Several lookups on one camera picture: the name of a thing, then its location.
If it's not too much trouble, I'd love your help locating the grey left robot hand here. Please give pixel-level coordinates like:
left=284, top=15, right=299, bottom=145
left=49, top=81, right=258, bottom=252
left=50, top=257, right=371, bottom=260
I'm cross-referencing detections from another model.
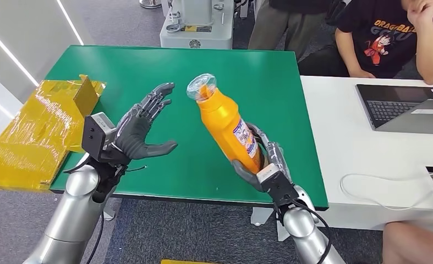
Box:
left=112, top=82, right=179, bottom=161

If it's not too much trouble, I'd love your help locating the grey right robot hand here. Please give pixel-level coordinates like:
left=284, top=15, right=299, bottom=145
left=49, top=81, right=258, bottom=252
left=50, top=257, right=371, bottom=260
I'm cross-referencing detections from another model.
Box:
left=232, top=123, right=293, bottom=193

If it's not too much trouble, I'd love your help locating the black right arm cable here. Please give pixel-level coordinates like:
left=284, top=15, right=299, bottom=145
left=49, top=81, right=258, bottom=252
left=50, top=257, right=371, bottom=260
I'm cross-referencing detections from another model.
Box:
left=291, top=199, right=332, bottom=264

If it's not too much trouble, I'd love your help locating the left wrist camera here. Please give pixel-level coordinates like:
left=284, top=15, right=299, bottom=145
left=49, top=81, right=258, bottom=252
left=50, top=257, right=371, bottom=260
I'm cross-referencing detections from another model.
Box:
left=81, top=112, right=129, bottom=163

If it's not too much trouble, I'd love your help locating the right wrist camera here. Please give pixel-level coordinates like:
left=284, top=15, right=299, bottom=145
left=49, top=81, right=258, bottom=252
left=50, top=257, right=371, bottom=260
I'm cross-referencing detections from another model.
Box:
left=256, top=164, right=300, bottom=208

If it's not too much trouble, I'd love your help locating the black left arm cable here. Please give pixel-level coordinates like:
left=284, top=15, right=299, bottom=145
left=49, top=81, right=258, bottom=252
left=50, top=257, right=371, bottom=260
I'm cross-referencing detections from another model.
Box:
left=63, top=156, right=147, bottom=264

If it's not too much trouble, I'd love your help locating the person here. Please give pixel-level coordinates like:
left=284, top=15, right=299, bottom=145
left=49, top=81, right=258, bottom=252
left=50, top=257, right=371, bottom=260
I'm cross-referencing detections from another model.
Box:
left=248, top=0, right=344, bottom=61
left=297, top=0, right=433, bottom=86
left=382, top=219, right=433, bottom=264

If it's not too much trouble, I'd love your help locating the white desk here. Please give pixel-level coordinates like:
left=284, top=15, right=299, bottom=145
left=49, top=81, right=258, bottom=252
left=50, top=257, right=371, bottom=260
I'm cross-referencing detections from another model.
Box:
left=276, top=75, right=433, bottom=241

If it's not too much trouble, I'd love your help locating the grey laptop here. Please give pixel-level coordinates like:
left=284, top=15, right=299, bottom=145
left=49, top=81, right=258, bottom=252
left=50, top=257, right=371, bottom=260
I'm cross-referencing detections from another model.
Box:
left=354, top=84, right=433, bottom=135

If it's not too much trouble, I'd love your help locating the orange plastic bottle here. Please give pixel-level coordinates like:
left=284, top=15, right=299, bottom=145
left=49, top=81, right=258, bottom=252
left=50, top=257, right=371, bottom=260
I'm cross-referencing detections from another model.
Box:
left=186, top=73, right=265, bottom=175

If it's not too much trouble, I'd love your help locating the white machine base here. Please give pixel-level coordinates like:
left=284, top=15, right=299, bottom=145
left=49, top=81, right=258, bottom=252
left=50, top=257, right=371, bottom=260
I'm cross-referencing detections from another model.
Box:
left=159, top=0, right=235, bottom=50

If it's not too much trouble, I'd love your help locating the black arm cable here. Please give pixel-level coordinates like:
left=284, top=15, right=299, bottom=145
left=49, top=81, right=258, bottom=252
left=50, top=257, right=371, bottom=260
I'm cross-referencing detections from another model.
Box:
left=63, top=156, right=147, bottom=264
left=291, top=199, right=332, bottom=264

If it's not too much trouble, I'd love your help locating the green table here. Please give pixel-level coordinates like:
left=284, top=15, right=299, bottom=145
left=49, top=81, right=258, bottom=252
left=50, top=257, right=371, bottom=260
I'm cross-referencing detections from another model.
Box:
left=45, top=45, right=329, bottom=241

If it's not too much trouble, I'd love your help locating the yellow taped cardboard box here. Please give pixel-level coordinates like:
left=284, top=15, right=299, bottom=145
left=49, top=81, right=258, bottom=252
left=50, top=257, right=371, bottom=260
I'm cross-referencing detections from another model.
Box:
left=0, top=74, right=107, bottom=193

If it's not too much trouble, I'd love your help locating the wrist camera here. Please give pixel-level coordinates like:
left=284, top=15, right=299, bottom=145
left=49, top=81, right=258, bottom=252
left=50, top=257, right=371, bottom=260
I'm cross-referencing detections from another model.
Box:
left=81, top=112, right=129, bottom=163
left=256, top=164, right=300, bottom=208

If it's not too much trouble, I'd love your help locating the white cable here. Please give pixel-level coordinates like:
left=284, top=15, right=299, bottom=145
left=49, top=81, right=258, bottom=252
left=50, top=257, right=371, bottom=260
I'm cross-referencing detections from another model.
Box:
left=339, top=170, right=433, bottom=211

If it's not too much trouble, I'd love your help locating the chrome stand base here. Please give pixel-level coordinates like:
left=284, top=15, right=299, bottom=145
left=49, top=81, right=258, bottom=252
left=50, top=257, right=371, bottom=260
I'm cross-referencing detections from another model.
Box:
left=139, top=0, right=162, bottom=10

